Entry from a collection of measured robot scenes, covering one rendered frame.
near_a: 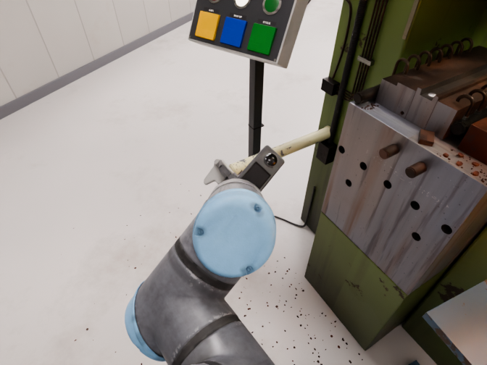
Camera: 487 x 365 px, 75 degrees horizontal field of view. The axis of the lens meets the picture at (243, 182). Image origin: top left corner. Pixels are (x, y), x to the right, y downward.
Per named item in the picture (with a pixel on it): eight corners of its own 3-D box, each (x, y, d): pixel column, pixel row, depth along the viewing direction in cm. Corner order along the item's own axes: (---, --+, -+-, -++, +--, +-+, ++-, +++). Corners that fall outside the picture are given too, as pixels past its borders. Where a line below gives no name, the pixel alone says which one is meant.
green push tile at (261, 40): (268, 55, 92) (276, 27, 89) (246, 49, 95) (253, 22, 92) (270, 56, 93) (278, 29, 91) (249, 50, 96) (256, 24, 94)
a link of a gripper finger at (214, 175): (192, 169, 67) (207, 192, 61) (211, 148, 67) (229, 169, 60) (201, 176, 70) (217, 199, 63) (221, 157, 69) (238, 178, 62)
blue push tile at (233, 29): (239, 47, 96) (246, 21, 93) (219, 41, 99) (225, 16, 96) (242, 48, 97) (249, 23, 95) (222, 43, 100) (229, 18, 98)
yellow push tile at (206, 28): (213, 40, 100) (219, 14, 97) (194, 35, 103) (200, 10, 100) (216, 41, 101) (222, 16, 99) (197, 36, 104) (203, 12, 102)
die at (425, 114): (441, 140, 73) (459, 107, 67) (375, 101, 85) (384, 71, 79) (537, 93, 89) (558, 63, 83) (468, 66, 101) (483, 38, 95)
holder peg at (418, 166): (412, 180, 72) (417, 171, 70) (403, 174, 74) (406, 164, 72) (424, 174, 73) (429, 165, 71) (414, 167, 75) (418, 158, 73)
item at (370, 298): (364, 351, 126) (406, 296, 93) (304, 277, 149) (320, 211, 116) (452, 284, 146) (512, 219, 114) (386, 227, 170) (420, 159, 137)
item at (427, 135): (432, 146, 71) (434, 142, 70) (417, 143, 72) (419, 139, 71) (433, 135, 74) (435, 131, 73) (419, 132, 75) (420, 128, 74)
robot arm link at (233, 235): (169, 250, 33) (227, 175, 33) (187, 221, 46) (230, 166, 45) (239, 302, 34) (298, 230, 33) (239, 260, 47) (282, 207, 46)
